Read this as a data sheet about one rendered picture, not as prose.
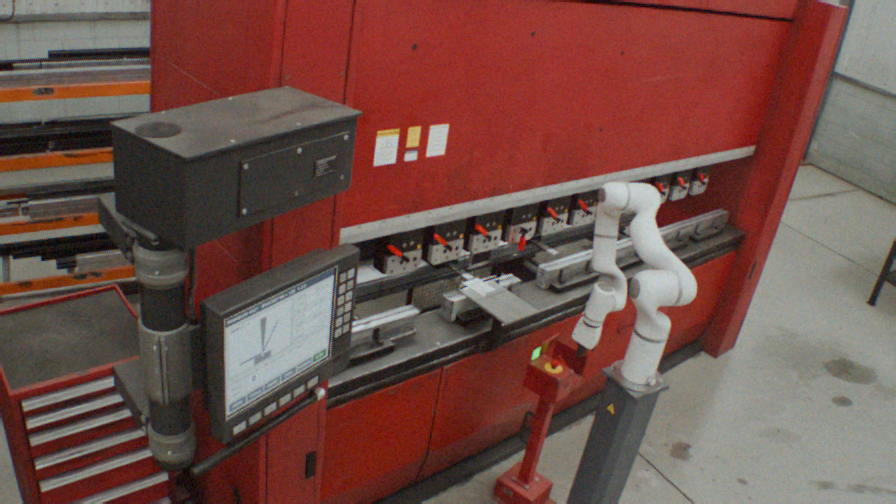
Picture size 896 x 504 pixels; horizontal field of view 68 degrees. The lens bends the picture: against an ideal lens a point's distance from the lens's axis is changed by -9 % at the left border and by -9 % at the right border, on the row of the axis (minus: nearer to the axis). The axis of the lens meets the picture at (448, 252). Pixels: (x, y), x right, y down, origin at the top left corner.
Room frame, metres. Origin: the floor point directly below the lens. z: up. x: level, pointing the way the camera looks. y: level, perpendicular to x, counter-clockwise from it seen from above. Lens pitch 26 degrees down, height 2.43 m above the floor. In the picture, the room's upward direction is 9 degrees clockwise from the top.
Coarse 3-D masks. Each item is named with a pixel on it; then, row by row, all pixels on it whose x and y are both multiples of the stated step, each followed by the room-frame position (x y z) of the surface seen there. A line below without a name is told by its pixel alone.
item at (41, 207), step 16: (112, 176) 3.66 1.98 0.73; (16, 192) 3.31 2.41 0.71; (32, 192) 3.28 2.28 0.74; (48, 192) 3.31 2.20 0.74; (64, 192) 3.36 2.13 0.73; (80, 192) 3.34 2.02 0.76; (96, 192) 3.38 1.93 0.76; (112, 192) 3.41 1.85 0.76; (0, 208) 3.01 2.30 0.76; (16, 208) 3.05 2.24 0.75; (32, 208) 3.07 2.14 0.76; (48, 208) 3.11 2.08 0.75; (64, 208) 3.16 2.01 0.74; (80, 208) 3.21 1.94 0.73; (96, 208) 3.26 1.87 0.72
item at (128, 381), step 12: (132, 360) 1.49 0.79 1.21; (120, 372) 1.43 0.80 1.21; (132, 372) 1.44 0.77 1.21; (120, 384) 1.41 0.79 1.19; (132, 384) 1.39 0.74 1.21; (132, 396) 1.35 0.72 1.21; (144, 396) 1.36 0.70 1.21; (132, 408) 1.35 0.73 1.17; (144, 408) 1.32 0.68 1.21; (144, 420) 1.29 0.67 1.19; (144, 432) 1.29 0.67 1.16
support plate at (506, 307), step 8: (496, 288) 2.61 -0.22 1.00; (504, 288) 2.62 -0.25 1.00; (472, 296) 2.51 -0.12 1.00; (480, 296) 2.52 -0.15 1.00; (496, 296) 2.54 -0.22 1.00; (504, 296) 2.55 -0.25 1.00; (512, 296) 2.56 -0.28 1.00; (480, 304) 2.46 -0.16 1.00; (488, 304) 2.47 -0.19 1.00; (496, 304) 2.48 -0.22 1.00; (504, 304) 2.49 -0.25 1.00; (512, 304) 2.50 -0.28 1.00; (520, 304) 2.51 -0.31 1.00; (528, 304) 2.52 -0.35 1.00; (488, 312) 2.42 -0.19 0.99; (496, 312) 2.42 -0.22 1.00; (504, 312) 2.43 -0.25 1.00; (512, 312) 2.44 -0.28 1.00; (520, 312) 2.45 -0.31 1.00; (528, 312) 2.46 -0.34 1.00; (536, 312) 2.47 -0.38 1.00; (504, 320) 2.37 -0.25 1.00; (512, 320) 2.38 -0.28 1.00
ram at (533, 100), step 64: (384, 0) 2.14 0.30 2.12; (448, 0) 2.31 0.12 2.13; (512, 0) 2.51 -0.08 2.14; (576, 0) 2.84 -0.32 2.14; (384, 64) 2.16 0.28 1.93; (448, 64) 2.34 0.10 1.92; (512, 64) 2.55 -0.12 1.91; (576, 64) 2.80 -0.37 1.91; (640, 64) 3.10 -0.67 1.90; (704, 64) 3.48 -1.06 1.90; (768, 64) 3.99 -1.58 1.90; (384, 128) 2.18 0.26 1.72; (512, 128) 2.59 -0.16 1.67; (576, 128) 2.86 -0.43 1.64; (640, 128) 3.18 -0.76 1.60; (704, 128) 3.61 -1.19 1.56; (384, 192) 2.20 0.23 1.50; (448, 192) 2.40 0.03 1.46; (512, 192) 2.64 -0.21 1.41; (576, 192) 2.92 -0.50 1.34
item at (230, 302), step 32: (320, 256) 1.53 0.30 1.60; (352, 256) 1.57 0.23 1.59; (256, 288) 1.33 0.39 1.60; (288, 288) 1.38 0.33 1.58; (352, 288) 1.58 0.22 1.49; (224, 320) 1.22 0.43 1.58; (352, 320) 1.60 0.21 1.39; (192, 352) 1.27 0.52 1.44; (224, 352) 1.22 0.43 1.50; (192, 384) 1.27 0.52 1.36; (224, 384) 1.22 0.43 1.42; (288, 384) 1.40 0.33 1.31; (224, 416) 1.22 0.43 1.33; (256, 416) 1.30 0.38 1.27
